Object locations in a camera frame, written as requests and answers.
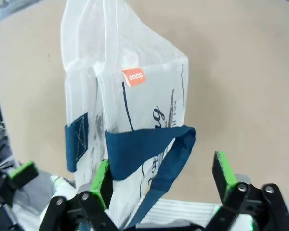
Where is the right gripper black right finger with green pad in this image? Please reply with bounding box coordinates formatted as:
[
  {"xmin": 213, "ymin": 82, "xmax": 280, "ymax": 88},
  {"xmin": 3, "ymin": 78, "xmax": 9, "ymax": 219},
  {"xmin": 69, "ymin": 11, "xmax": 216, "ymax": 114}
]
[{"xmin": 204, "ymin": 151, "xmax": 289, "ymax": 231}]

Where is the white translucent bag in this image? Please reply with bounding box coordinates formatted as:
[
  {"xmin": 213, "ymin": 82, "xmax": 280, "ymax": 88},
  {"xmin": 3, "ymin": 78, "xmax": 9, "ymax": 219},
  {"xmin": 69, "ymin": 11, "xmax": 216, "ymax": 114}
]
[{"xmin": 60, "ymin": 0, "xmax": 197, "ymax": 231}]

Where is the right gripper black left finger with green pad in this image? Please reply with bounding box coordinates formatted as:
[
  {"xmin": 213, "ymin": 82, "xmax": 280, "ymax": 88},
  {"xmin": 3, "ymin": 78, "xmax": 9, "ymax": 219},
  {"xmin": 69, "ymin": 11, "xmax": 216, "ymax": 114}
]
[{"xmin": 39, "ymin": 158, "xmax": 119, "ymax": 231}]

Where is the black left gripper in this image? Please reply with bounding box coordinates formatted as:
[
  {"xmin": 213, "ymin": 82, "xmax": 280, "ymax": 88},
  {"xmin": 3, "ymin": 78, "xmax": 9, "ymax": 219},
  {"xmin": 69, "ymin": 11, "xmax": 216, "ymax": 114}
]
[{"xmin": 0, "ymin": 156, "xmax": 39, "ymax": 212}]

